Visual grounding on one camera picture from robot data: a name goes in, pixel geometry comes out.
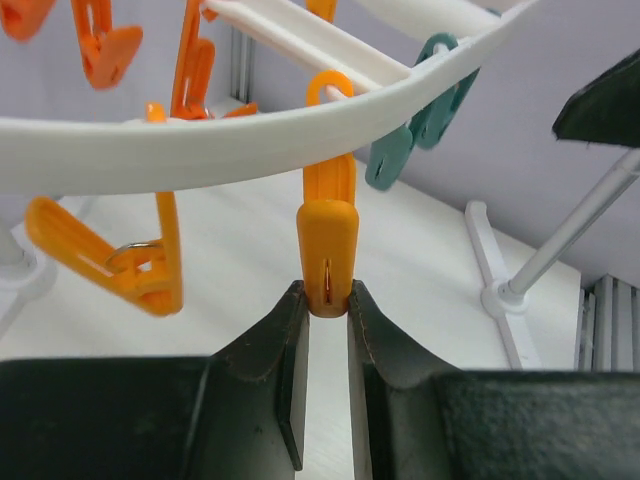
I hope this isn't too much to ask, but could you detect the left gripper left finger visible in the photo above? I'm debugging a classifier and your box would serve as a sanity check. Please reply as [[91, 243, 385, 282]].
[[1, 281, 309, 479]]

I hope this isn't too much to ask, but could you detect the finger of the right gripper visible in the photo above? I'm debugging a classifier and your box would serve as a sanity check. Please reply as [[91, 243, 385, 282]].
[[552, 51, 639, 149]]

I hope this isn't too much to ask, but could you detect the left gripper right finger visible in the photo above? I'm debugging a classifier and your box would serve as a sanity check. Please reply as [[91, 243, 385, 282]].
[[348, 282, 639, 479]]

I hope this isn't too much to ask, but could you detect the white round clip hanger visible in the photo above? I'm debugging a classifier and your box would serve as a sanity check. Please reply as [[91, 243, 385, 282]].
[[1, 1, 532, 195]]

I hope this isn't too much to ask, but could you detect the aluminium rail frame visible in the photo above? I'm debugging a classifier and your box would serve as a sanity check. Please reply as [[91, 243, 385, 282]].
[[574, 275, 639, 373]]

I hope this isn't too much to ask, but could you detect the white rack base foot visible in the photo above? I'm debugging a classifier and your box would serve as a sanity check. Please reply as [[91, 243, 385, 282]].
[[464, 201, 542, 370]]

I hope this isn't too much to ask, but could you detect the teal clothes peg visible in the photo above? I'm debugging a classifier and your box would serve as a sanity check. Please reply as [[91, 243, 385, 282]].
[[363, 33, 484, 192]]

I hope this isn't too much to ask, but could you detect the orange clothes peg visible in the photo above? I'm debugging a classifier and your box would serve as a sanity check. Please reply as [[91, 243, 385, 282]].
[[296, 152, 359, 318], [25, 192, 183, 316]]

